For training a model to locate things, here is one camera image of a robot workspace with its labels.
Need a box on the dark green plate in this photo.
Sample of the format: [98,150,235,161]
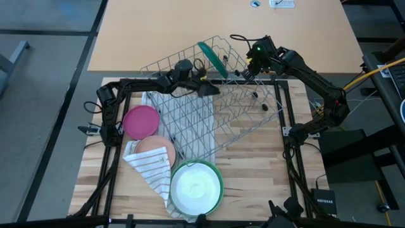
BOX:
[197,41,229,79]

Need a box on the yellow floor cable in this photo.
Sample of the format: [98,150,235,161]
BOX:
[375,180,393,226]

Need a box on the light green plate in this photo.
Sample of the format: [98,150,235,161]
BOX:
[169,159,225,219]

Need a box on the grey wire dish rack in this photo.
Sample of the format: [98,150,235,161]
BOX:
[140,35,284,166]

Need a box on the black desk base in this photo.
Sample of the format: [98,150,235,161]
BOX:
[318,125,405,203]

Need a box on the beige desk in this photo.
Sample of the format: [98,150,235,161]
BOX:
[87,0,364,74]

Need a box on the black right camera cable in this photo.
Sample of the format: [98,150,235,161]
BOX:
[229,33,254,48]

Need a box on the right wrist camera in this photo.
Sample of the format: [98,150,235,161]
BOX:
[251,35,278,63]

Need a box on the black Netgear router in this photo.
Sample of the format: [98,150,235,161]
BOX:
[311,188,338,216]

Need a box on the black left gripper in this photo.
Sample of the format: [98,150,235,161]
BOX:
[176,73,221,98]

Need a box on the black side desk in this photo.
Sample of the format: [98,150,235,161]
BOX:
[362,52,405,127]

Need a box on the pale pink plate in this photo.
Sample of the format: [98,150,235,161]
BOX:
[134,135,177,168]

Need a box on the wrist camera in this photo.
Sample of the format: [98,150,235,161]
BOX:
[173,59,194,80]
[251,35,278,63]

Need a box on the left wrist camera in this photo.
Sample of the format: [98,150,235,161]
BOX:
[173,59,194,80]

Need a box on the thick yellow cable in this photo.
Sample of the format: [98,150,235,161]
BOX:
[311,56,405,117]

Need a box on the white red-striped dish towel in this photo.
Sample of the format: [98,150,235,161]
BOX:
[122,91,218,220]

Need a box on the grey metal bench leg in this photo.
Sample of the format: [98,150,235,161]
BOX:
[0,40,32,98]

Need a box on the magenta plate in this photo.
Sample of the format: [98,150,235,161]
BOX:
[122,104,161,141]

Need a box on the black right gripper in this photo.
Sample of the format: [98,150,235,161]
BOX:
[240,56,273,82]

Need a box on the white plate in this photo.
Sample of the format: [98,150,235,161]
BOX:
[170,161,221,215]

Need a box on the white power strip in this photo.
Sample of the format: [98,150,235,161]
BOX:
[269,0,296,9]

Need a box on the black aluminium table frame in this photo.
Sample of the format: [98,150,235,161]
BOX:
[68,77,339,228]

